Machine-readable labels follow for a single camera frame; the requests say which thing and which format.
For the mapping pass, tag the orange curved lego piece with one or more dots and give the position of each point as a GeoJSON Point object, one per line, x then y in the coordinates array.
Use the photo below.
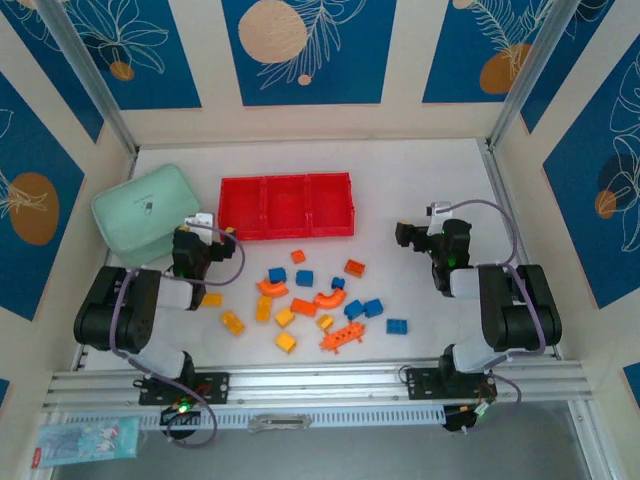
{"type": "Point", "coordinates": [272, 289]}
{"type": "Point", "coordinates": [330, 299]}

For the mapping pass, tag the small orange lego brick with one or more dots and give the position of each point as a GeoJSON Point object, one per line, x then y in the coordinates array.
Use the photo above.
{"type": "Point", "coordinates": [298, 256]}

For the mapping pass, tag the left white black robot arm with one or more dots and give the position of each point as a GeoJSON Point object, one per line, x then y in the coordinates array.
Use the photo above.
{"type": "Point", "coordinates": [110, 320]}

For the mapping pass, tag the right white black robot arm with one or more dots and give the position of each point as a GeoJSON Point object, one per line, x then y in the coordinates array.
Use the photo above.
{"type": "Point", "coordinates": [525, 310]}

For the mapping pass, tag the red three-compartment container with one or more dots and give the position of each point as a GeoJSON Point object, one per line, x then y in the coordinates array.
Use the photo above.
{"type": "Point", "coordinates": [240, 205]}

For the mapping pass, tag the translucent yellow lego brick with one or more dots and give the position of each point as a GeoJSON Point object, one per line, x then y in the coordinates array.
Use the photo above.
{"type": "Point", "coordinates": [233, 323]}

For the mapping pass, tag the small yellow lego brick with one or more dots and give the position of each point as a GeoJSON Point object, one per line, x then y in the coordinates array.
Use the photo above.
{"type": "Point", "coordinates": [325, 322]}

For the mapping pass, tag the black control box green light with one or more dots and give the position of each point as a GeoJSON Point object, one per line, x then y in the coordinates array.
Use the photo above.
{"type": "Point", "coordinates": [180, 417]}
{"type": "Point", "coordinates": [457, 422]}

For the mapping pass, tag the light blue tissue pack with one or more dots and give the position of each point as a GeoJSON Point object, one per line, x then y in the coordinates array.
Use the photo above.
{"type": "Point", "coordinates": [85, 442]}

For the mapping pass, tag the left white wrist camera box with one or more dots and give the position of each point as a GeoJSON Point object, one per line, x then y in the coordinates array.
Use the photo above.
{"type": "Point", "coordinates": [201, 220]}

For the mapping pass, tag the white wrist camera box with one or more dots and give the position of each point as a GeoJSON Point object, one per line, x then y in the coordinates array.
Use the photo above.
{"type": "Point", "coordinates": [201, 220]}
{"type": "Point", "coordinates": [440, 210]}

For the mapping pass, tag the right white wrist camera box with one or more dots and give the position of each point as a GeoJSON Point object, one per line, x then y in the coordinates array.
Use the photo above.
{"type": "Point", "coordinates": [440, 210]}

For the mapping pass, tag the blue floral wall panel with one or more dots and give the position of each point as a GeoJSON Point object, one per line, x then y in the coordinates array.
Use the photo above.
{"type": "Point", "coordinates": [565, 65]}
{"type": "Point", "coordinates": [350, 60]}
{"type": "Point", "coordinates": [450, 65]}
{"type": "Point", "coordinates": [30, 150]}
{"type": "Point", "coordinates": [60, 75]}
{"type": "Point", "coordinates": [165, 75]}
{"type": "Point", "coordinates": [575, 225]}

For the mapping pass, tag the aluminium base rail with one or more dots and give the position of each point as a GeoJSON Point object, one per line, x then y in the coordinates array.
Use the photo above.
{"type": "Point", "coordinates": [325, 385]}

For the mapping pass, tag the aluminium frame post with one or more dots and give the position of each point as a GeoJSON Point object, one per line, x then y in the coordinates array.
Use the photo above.
{"type": "Point", "coordinates": [535, 65]}
{"type": "Point", "coordinates": [85, 65]}

